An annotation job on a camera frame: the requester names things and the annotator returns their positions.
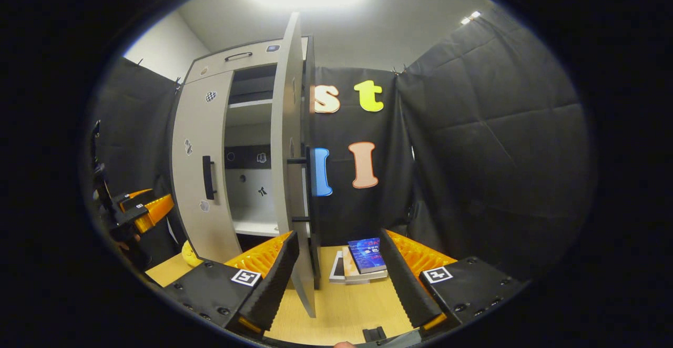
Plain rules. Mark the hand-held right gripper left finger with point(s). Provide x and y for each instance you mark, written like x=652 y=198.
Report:
x=271 y=285

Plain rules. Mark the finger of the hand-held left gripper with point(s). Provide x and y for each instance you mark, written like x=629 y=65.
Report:
x=152 y=214
x=134 y=198

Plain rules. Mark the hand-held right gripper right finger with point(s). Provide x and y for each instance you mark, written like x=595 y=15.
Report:
x=405 y=285

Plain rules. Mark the grey cabinet door checkered sticker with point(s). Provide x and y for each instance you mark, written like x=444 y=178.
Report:
x=194 y=216

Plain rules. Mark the grey double-door shoe cabinet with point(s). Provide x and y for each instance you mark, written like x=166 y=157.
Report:
x=252 y=180

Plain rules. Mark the grey cabinet door cube stickers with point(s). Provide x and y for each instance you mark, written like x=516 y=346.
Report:
x=284 y=127

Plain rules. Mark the white cabinet shelf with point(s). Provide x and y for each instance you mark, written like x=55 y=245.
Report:
x=257 y=228
x=250 y=103

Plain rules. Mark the grey cabinet drawer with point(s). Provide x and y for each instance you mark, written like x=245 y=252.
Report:
x=257 y=56

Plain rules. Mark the yellow plush toy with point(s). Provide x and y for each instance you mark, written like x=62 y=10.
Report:
x=189 y=256

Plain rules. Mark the beige book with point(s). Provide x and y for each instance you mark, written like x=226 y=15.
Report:
x=349 y=264

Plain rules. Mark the black backdrop cloth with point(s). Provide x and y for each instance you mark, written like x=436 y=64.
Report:
x=499 y=153

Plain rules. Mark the small ceiling light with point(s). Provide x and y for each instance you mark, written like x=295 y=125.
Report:
x=470 y=18

